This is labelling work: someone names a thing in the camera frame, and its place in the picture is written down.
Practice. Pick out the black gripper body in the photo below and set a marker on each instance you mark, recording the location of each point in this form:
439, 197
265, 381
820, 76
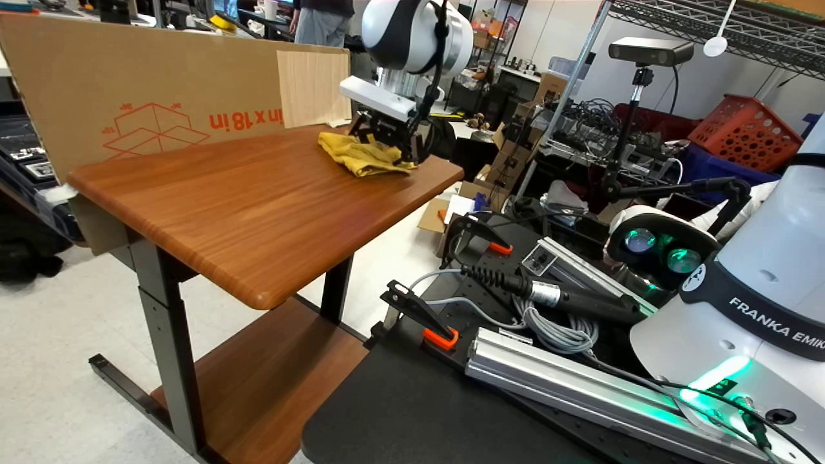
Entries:
435, 138

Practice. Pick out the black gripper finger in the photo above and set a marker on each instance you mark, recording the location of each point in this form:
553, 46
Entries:
364, 129
397, 145

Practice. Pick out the yellow terry towel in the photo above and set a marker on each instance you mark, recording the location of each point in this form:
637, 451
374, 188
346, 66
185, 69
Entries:
361, 156

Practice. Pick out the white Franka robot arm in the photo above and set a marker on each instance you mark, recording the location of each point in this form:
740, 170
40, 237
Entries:
414, 35

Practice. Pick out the small cardboard box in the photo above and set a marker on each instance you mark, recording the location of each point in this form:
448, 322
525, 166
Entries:
435, 215

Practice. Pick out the person in jeans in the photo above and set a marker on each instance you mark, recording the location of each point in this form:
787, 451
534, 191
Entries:
320, 26

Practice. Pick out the white device green lenses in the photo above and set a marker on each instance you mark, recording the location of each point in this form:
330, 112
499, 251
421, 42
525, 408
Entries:
660, 247

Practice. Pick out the brown printed cardboard box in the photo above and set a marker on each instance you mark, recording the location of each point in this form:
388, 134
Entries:
105, 78

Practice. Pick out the wooden lower table shelf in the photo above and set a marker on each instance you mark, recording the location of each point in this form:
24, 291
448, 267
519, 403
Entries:
267, 386

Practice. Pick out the blue plastic bin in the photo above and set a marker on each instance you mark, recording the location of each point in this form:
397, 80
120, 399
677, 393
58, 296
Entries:
713, 169

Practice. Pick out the red plastic basket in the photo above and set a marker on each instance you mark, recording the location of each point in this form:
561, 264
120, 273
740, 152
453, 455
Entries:
743, 131

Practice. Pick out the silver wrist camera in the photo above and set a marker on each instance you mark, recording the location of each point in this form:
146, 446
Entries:
378, 95

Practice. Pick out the short aluminium profile rail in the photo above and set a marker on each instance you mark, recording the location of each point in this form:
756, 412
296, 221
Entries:
584, 270

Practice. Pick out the black camera on tripod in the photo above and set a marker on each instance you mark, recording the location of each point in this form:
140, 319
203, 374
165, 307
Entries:
647, 49

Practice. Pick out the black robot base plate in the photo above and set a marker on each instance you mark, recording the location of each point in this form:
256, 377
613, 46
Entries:
388, 412

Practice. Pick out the long aluminium profile rail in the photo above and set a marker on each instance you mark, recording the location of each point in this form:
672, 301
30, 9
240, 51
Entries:
551, 377

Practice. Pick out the black metal table frame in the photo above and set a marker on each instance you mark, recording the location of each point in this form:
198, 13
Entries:
169, 344

